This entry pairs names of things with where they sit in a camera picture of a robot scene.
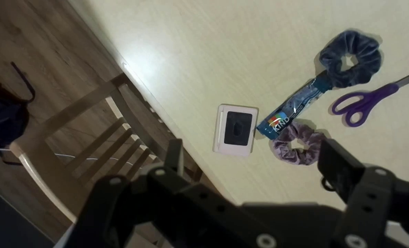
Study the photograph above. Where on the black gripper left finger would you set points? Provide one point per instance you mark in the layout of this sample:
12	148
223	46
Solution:
173	157

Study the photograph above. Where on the purple handled scissors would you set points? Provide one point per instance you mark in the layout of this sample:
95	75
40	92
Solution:
357	106

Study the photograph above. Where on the pink framed small device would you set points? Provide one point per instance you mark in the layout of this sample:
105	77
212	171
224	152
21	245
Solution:
234	130

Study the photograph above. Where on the dark gray scrunchie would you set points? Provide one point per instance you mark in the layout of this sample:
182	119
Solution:
357	44

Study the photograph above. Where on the purple scrunchie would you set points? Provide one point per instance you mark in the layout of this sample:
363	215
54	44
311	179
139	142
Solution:
297	143

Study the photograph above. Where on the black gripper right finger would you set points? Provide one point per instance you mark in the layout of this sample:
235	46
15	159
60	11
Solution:
339	168

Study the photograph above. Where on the light wooden chair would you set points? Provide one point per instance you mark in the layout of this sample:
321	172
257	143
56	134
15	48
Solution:
132	139

